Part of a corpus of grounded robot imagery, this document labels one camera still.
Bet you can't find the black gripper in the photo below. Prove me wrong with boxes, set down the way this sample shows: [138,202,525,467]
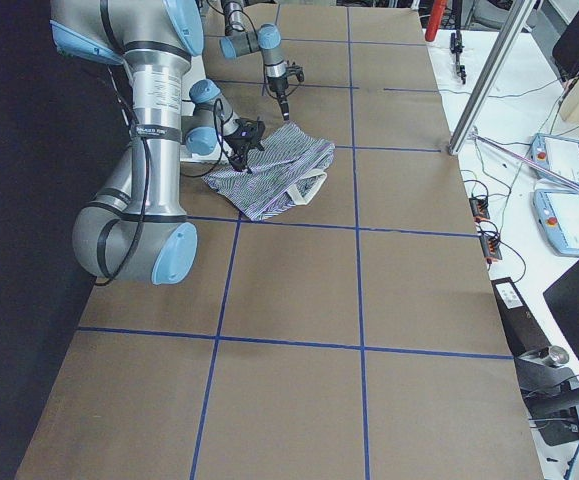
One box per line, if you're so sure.
[266,61,304,121]
[224,118,265,173]

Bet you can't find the navy white striped polo shirt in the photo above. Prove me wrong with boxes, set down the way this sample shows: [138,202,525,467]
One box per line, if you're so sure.
[203,122,335,221]

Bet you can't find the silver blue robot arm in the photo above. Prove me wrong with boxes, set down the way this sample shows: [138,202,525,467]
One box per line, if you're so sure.
[207,1,305,122]
[51,1,265,286]

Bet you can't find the red cylinder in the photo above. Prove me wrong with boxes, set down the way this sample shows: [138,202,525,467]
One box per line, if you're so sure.
[425,0,447,42]

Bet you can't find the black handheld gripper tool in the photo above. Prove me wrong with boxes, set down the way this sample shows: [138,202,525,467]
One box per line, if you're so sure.
[448,0,468,85]

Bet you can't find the silver reacher grabber stick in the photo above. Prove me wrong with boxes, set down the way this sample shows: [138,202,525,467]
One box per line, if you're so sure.
[468,130,579,192]

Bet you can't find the blue teach pendant far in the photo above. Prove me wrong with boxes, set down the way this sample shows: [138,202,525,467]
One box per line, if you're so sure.
[530,133,579,185]

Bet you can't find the blue teach pendant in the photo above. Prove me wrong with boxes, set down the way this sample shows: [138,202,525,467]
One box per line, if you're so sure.
[530,133,579,185]
[532,189,579,257]

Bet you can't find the blue teach pendant near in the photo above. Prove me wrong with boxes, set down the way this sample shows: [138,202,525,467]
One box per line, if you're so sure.
[532,189,579,257]

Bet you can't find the black power brick with label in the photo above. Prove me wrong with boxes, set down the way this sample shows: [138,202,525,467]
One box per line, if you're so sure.
[491,277,551,357]

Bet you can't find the aluminium frame post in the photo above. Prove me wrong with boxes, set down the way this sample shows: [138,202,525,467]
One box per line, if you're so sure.
[447,0,535,155]

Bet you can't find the black desk clamp mount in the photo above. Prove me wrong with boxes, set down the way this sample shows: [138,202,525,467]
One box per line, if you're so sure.
[514,347,579,447]

